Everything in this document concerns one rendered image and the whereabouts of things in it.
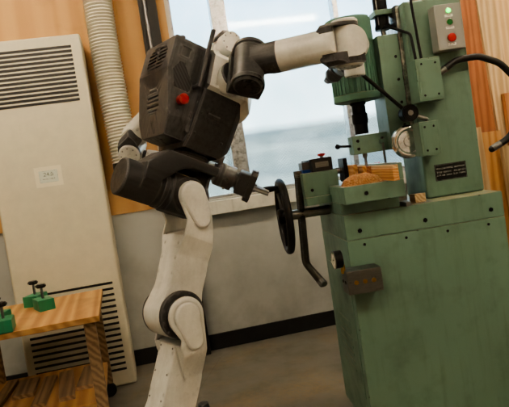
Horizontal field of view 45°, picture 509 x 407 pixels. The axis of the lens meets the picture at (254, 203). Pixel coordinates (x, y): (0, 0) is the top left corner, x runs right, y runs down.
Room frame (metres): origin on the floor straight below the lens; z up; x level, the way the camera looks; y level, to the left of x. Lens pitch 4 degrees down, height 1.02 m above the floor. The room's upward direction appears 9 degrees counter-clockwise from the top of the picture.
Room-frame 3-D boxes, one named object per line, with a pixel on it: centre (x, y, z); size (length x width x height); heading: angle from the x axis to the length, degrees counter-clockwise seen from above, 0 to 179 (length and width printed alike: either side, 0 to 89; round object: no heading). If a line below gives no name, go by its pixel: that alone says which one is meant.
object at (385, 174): (2.28, -0.45, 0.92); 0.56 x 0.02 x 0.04; 4
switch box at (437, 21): (2.23, -0.77, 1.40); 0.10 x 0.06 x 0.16; 94
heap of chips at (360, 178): (2.11, -0.37, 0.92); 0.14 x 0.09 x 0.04; 94
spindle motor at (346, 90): (2.35, -0.44, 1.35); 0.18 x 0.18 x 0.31
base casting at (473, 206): (2.36, -0.57, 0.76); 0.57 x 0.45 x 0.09; 94
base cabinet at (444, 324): (2.36, -0.56, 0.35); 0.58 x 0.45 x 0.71; 94
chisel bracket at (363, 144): (2.35, -0.46, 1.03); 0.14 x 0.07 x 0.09; 94
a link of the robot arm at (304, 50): (1.73, -0.24, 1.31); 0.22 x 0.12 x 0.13; 71
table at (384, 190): (2.36, -0.34, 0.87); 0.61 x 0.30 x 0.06; 4
